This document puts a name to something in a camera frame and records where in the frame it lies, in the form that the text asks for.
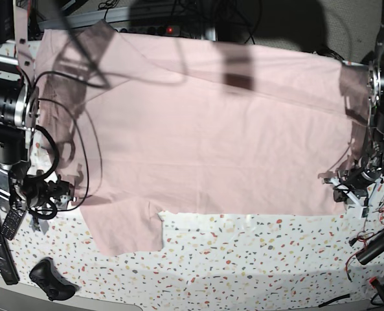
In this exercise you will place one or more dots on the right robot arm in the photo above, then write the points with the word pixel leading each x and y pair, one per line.
pixel 18 107

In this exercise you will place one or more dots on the black cylinder tool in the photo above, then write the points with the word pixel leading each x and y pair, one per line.
pixel 374 248

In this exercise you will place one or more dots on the pink T-shirt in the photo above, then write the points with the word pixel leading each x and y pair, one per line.
pixel 194 126

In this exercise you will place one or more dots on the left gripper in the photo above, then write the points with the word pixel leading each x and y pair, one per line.
pixel 349 187

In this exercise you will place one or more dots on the black game controller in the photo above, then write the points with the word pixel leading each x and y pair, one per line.
pixel 46 276

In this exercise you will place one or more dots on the red tipped black tool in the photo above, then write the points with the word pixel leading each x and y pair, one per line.
pixel 379 288

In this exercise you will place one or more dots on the black cordless phone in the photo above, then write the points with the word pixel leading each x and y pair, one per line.
pixel 12 223

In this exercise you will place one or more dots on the terrazzo patterned table cloth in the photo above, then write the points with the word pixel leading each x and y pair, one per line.
pixel 213 261

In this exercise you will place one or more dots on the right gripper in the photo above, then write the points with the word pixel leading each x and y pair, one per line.
pixel 42 200

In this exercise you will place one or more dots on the black power strip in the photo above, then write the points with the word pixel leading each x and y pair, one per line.
pixel 154 30

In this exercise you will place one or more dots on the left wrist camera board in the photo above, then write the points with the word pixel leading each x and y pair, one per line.
pixel 364 212

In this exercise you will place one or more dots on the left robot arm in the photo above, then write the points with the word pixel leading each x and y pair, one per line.
pixel 373 145

